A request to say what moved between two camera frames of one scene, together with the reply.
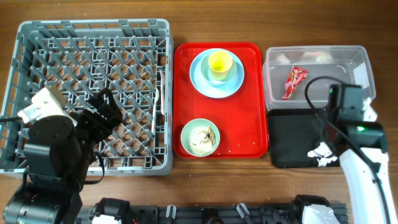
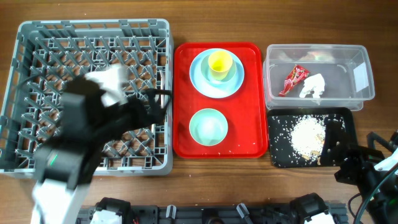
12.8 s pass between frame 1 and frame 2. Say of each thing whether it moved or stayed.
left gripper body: moved
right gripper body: moved
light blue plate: stayed
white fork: stayed
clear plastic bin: stayed
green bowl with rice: moved
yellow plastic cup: stayed
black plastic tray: stayed
